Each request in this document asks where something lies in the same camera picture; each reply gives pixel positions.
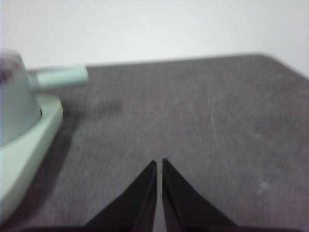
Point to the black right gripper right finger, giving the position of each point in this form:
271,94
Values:
188,207

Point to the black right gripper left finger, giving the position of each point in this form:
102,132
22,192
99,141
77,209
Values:
130,205

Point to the mint green steamer pot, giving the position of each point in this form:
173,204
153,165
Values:
17,108

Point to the mint green breakfast maker base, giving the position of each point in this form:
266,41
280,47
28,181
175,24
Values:
29,149

